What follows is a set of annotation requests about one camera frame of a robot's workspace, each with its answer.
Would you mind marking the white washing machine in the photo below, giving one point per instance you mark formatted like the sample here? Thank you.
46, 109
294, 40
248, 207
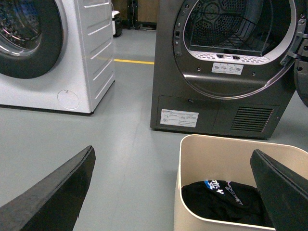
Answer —
56, 54

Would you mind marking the dark grey tumble dryer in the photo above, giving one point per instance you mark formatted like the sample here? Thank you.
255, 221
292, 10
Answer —
217, 66

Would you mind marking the black printed t-shirt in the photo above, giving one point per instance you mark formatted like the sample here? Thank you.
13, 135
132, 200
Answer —
226, 201

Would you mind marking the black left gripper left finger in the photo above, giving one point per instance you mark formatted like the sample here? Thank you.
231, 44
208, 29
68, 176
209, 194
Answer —
55, 202

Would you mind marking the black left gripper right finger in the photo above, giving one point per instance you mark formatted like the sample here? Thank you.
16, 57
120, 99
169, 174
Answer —
283, 192

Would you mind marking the beige plastic laundry hamper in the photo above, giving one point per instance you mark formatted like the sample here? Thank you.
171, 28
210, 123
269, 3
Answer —
204, 157

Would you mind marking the white small appliance background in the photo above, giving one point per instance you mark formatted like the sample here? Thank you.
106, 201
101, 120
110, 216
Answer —
116, 23

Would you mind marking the grey dryer door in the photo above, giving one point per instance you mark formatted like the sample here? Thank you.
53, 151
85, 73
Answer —
298, 50

